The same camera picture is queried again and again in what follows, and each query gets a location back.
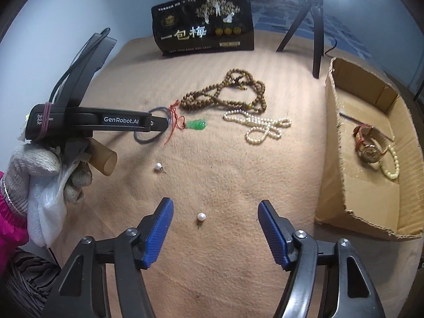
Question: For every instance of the pearl earring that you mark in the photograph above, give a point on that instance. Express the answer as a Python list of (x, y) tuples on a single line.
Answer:
[(158, 166), (200, 217)]

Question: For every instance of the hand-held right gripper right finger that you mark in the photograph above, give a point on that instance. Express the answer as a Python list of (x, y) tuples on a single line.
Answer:
[(271, 235)]

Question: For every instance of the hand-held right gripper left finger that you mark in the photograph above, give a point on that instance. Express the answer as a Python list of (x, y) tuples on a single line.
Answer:
[(159, 235)]

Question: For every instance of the black snack bag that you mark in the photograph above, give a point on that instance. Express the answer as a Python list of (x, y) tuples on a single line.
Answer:
[(202, 23)]

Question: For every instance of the cardboard box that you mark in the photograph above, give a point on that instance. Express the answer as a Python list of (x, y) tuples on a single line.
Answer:
[(334, 172)]

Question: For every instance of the person's left hand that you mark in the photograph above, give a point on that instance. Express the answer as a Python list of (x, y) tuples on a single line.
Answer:
[(20, 172)]

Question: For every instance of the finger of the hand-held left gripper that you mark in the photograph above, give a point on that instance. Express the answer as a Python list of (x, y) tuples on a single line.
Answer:
[(160, 122)]

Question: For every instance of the white plastic bag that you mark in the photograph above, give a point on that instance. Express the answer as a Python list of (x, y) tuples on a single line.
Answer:
[(44, 212)]

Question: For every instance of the person's left forearm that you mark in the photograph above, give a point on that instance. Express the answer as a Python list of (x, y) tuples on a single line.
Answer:
[(10, 232)]

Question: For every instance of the blue patterned bed sheet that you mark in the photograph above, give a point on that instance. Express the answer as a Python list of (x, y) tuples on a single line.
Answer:
[(275, 16)]

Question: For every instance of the striped cloth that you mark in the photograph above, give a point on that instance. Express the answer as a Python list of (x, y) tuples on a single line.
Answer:
[(29, 285)]

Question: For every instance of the black tripod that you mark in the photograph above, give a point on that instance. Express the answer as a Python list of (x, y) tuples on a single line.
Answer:
[(316, 23)]

